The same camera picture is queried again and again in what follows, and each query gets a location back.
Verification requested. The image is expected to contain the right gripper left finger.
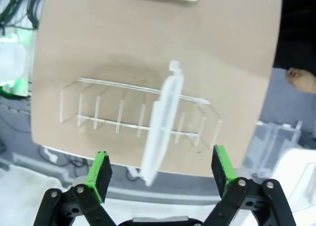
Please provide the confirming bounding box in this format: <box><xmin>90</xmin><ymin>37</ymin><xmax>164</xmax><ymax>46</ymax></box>
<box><xmin>34</xmin><ymin>151</ymin><xmax>117</xmax><ymax>226</ymax></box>

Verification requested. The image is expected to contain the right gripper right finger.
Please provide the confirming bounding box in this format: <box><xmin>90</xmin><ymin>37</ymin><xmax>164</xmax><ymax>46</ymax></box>
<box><xmin>203</xmin><ymin>144</ymin><xmax>297</xmax><ymax>226</ymax></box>

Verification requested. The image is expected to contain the person's left hand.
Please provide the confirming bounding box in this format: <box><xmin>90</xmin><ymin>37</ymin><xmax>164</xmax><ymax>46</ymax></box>
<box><xmin>286</xmin><ymin>67</ymin><xmax>316</xmax><ymax>93</ymax></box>

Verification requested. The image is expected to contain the lid rack with dividers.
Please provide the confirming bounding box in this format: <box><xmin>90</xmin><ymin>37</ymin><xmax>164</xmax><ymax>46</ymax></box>
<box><xmin>60</xmin><ymin>77</ymin><xmax>223</xmax><ymax>148</ymax></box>

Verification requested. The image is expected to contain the clear acrylic storage box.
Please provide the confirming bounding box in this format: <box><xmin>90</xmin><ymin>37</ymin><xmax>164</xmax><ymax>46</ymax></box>
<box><xmin>249</xmin><ymin>121</ymin><xmax>304</xmax><ymax>172</ymax></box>

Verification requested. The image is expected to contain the clear plastic container lid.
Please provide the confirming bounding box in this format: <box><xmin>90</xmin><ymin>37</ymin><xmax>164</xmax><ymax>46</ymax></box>
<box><xmin>140</xmin><ymin>60</ymin><xmax>185</xmax><ymax>187</ymax></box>

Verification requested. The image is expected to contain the white plastic bin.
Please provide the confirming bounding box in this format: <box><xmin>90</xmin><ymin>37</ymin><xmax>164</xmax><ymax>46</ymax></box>
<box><xmin>271</xmin><ymin>148</ymin><xmax>316</xmax><ymax>209</ymax></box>

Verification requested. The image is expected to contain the white box with green light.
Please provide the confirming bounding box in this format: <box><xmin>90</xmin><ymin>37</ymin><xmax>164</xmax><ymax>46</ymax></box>
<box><xmin>0</xmin><ymin>35</ymin><xmax>32</xmax><ymax>97</ymax></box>

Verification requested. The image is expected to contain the person's black shirt torso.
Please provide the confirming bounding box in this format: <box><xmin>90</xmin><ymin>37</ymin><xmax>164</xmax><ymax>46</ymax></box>
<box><xmin>273</xmin><ymin>0</ymin><xmax>316</xmax><ymax>73</ymax></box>

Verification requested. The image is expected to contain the black cable bundle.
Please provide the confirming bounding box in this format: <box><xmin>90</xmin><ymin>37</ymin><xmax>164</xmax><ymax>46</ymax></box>
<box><xmin>0</xmin><ymin>0</ymin><xmax>47</xmax><ymax>31</ymax></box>

